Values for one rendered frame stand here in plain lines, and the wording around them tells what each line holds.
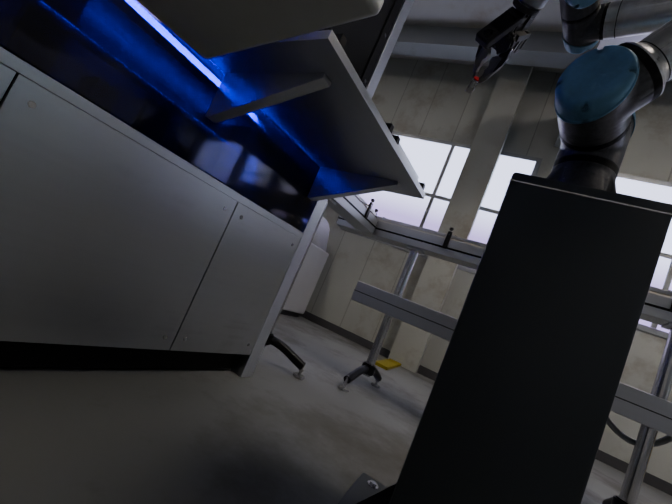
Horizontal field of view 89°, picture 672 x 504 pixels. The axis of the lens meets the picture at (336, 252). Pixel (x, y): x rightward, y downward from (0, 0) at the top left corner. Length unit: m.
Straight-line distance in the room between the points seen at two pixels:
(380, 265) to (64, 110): 3.41
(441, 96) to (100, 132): 4.19
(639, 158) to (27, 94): 4.40
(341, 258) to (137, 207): 3.30
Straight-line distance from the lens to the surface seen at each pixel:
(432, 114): 4.61
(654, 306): 1.90
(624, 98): 0.78
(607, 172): 0.87
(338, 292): 4.01
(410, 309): 1.93
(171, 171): 0.98
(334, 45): 0.75
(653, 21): 1.11
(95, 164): 0.91
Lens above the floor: 0.45
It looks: 6 degrees up
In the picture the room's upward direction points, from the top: 23 degrees clockwise
